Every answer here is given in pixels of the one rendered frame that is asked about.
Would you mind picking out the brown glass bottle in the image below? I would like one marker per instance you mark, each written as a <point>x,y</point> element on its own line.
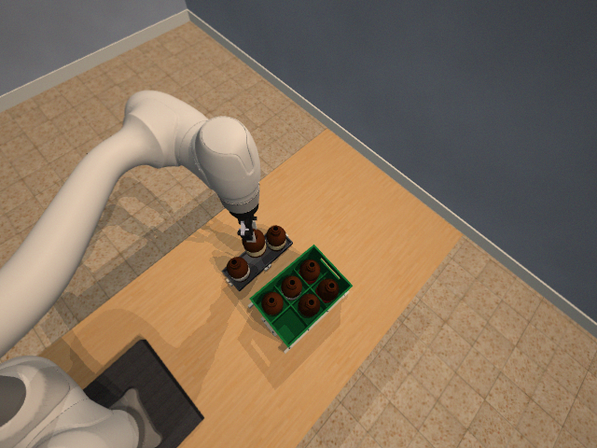
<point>276,238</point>
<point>272,304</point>
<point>257,249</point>
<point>291,287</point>
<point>308,305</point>
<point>327,290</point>
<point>309,270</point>
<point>238,269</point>

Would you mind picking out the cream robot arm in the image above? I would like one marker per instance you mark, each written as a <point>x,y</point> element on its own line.
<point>41,406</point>

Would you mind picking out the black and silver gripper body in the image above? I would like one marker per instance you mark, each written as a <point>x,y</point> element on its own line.
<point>245,216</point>

